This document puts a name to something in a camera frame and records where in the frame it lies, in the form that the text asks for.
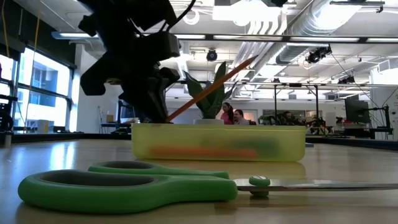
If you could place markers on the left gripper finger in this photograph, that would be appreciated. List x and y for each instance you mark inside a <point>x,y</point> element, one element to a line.
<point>140,99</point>
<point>163,93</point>

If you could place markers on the orange wooden pencil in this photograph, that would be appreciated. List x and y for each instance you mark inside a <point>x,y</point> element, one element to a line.
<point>211,88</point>

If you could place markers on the translucent yellow-green pencil box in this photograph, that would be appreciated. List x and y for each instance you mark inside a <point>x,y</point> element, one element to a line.
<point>217,137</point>

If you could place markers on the orange plastic pen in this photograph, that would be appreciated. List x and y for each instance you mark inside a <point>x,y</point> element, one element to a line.
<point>202,153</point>

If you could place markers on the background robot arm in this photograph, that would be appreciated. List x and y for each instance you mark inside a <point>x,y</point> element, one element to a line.
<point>289,118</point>

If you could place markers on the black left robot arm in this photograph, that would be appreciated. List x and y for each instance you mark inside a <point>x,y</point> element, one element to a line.
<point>140,12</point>

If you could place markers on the dark computer monitor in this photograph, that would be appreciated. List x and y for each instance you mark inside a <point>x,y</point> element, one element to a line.
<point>127,112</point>
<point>357,110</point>

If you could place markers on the small cardboard box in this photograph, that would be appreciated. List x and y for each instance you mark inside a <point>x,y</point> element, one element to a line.
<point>110,118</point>

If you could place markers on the round black ceiling spotlight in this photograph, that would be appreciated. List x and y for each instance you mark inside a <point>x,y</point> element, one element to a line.
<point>212,55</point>

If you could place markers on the ceiling light strip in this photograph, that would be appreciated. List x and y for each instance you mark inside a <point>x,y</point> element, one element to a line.
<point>326,39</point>
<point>189,36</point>

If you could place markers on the white bin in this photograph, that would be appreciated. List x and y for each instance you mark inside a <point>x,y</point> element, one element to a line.
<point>43,126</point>

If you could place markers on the black equipment stand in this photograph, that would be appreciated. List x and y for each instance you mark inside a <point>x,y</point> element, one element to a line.
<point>4,119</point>

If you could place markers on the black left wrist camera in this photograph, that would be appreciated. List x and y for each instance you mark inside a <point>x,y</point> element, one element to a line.
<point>161,45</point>

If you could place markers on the large window with dark frame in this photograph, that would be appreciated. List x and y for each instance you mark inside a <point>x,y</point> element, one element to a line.
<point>46,87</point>

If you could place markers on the black metal rack frame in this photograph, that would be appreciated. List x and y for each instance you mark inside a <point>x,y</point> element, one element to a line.
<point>275,102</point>

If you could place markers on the black ceiling camera mount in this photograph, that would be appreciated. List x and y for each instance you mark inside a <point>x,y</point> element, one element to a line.
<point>317,55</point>

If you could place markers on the silver ventilation duct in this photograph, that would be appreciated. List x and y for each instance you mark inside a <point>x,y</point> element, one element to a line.
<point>311,21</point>

